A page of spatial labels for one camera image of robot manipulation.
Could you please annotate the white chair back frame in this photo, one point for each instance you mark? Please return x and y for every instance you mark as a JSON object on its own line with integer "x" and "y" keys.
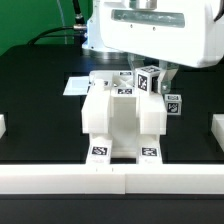
{"x": 113, "y": 104}

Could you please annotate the white chair seat part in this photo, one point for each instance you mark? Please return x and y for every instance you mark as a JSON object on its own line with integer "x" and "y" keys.
{"x": 124, "y": 144}

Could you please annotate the white part at left edge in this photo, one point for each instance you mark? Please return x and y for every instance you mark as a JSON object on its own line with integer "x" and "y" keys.
{"x": 2, "y": 125}

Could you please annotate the white part at right edge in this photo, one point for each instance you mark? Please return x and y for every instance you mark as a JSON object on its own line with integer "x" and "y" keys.
{"x": 217, "y": 129}

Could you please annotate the white part at edge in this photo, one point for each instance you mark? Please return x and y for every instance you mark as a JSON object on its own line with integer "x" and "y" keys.
{"x": 217, "y": 129}
{"x": 2, "y": 125}

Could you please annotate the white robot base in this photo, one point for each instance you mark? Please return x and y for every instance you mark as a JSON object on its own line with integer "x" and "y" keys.
{"x": 94, "y": 46}

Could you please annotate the white tagged cube nut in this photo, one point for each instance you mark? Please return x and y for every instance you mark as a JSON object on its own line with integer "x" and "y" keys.
{"x": 173, "y": 104}

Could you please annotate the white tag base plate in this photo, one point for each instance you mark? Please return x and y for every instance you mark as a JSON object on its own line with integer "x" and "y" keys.
{"x": 77, "y": 86}

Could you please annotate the white front fence rail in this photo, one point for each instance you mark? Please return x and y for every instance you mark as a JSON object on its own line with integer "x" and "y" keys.
{"x": 112, "y": 179}

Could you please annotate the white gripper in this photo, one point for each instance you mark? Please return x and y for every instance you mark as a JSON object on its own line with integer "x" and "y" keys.
{"x": 186, "y": 32}

